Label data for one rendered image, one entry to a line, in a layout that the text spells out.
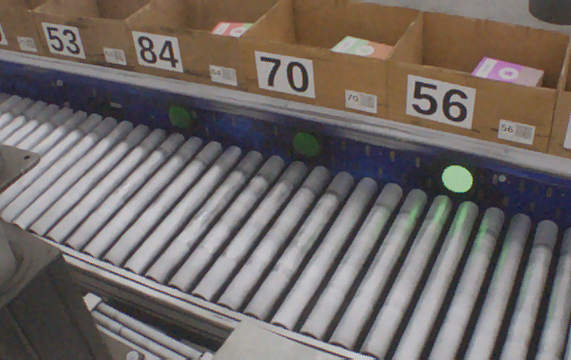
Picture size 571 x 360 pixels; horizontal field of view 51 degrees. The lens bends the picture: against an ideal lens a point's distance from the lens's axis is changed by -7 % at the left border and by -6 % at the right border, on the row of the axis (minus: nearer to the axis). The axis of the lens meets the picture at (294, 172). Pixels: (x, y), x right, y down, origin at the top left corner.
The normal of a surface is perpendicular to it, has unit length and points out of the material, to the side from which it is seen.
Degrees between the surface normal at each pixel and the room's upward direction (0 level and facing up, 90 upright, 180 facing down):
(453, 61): 90
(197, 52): 91
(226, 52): 90
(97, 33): 91
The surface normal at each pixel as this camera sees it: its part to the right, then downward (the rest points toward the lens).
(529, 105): -0.43, 0.60
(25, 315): 0.86, 0.26
